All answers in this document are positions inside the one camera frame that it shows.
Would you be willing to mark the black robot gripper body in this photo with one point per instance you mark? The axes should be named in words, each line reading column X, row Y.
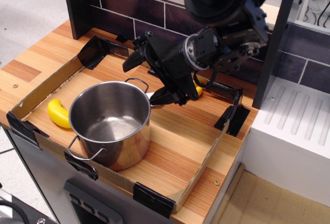
column 193, row 54

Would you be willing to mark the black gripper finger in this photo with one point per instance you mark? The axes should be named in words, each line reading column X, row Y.
column 134, row 60
column 162, row 96

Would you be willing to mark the stainless steel pot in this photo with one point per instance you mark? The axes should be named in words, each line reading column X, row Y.
column 112, row 120

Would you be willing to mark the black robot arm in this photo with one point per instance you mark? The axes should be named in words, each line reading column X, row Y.
column 234, row 30

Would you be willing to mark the cardboard fence with black tape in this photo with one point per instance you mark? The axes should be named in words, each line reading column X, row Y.
column 183, row 176

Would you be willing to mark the yellow toy banana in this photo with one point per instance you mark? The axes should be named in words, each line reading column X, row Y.
column 58, row 114

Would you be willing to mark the white toy sink drainboard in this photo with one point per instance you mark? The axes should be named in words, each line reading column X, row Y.
column 288, row 143

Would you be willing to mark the yellow handled toy knife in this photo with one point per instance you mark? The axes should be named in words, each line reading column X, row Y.
column 198, row 89

